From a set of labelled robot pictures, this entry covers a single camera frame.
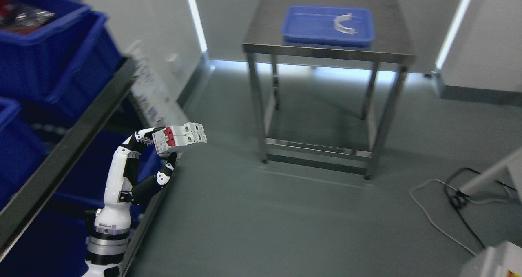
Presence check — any grey red circuit breaker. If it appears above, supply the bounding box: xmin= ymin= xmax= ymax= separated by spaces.
xmin=152 ymin=122 xmax=208 ymax=157

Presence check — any black floor cable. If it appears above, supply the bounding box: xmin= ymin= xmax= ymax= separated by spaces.
xmin=444 ymin=168 xmax=518 ymax=251

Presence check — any blue bin left middle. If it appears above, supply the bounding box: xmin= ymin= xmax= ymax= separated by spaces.
xmin=0 ymin=97 xmax=47 ymax=209

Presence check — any blue storage bin with parts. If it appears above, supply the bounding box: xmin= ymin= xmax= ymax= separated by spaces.
xmin=0 ymin=0 xmax=121 ymax=119

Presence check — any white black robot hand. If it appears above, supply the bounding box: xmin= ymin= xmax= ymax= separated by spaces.
xmin=94 ymin=128 xmax=178 ymax=231

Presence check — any metal shelf rack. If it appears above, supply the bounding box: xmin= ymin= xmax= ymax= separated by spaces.
xmin=1 ymin=57 xmax=173 ymax=277

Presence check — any blue plastic tray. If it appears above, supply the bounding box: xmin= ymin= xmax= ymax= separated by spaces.
xmin=280 ymin=5 xmax=376 ymax=48

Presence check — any stainless steel table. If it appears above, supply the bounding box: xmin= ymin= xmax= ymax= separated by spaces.
xmin=242 ymin=0 xmax=416 ymax=180

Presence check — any white curved pipe clamp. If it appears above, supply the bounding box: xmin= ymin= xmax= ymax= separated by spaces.
xmin=333 ymin=13 xmax=357 ymax=36

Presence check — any white floor cable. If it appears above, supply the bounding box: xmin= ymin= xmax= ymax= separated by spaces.
xmin=409 ymin=178 xmax=510 ymax=256

